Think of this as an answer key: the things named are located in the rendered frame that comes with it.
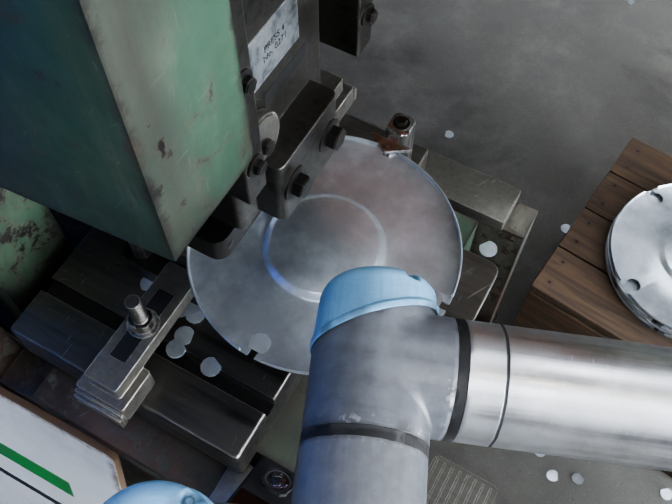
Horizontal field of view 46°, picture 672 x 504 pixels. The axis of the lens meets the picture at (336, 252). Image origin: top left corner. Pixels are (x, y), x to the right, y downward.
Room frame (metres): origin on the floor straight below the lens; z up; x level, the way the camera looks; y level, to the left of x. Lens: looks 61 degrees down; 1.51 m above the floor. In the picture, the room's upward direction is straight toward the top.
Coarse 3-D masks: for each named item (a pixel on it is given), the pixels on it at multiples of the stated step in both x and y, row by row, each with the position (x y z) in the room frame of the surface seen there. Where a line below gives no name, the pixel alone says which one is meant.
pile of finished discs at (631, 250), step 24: (648, 192) 0.75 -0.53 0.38; (624, 216) 0.71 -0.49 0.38; (648, 216) 0.71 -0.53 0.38; (624, 240) 0.66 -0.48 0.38; (648, 240) 0.66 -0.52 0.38; (624, 264) 0.61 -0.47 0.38; (648, 264) 0.61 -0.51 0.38; (624, 288) 0.57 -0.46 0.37; (648, 288) 0.57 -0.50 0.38; (648, 312) 0.53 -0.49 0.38
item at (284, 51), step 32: (256, 0) 0.42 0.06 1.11; (288, 0) 0.46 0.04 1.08; (256, 32) 0.42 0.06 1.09; (288, 32) 0.45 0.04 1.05; (256, 64) 0.41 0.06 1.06; (288, 64) 0.45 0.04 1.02; (256, 96) 0.41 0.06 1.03; (288, 96) 0.45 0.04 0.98; (320, 96) 0.46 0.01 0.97; (288, 128) 0.42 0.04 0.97; (320, 128) 0.44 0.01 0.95; (288, 160) 0.39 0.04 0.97; (320, 160) 0.44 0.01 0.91; (288, 192) 0.38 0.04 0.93
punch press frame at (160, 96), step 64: (0, 0) 0.27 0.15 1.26; (64, 0) 0.25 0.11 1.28; (128, 0) 0.27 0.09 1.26; (192, 0) 0.30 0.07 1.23; (0, 64) 0.28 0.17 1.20; (64, 64) 0.26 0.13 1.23; (128, 64) 0.26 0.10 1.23; (192, 64) 0.29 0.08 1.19; (0, 128) 0.30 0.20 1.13; (64, 128) 0.27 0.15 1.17; (128, 128) 0.25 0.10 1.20; (192, 128) 0.28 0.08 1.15; (0, 192) 0.44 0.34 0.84; (64, 192) 0.29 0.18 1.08; (128, 192) 0.25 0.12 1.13; (192, 192) 0.27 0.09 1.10; (0, 256) 0.41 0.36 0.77; (64, 256) 0.46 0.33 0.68; (0, 320) 0.44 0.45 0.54
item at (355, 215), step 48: (336, 192) 0.48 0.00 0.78; (384, 192) 0.48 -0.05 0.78; (432, 192) 0.48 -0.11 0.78; (288, 240) 0.42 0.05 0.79; (336, 240) 0.42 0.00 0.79; (384, 240) 0.42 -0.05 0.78; (432, 240) 0.42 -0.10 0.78; (192, 288) 0.36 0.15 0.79; (240, 288) 0.37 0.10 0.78; (288, 288) 0.37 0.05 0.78; (240, 336) 0.31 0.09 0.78; (288, 336) 0.31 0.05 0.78
